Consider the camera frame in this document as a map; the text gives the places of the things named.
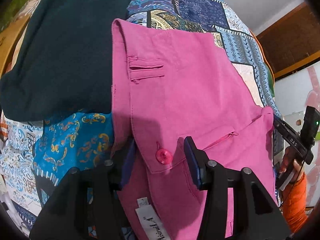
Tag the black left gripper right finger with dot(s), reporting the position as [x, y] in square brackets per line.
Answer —
[237, 204]

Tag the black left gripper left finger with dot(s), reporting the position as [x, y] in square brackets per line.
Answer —
[89, 198]

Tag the pink pants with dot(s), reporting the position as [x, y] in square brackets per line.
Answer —
[167, 85]

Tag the orange sleeved right forearm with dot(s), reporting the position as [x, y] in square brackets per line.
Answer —
[295, 204]

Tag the person's right hand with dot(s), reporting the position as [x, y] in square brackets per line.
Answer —
[289, 158]

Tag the blue patchwork bedspread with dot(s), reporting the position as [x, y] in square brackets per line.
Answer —
[35, 155]

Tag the brown wooden door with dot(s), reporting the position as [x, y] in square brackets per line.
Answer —
[292, 43]

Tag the dark teal folded garment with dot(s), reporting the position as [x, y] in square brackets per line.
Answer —
[65, 61]

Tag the wooden bedside board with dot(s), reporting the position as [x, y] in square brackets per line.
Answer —
[9, 39]

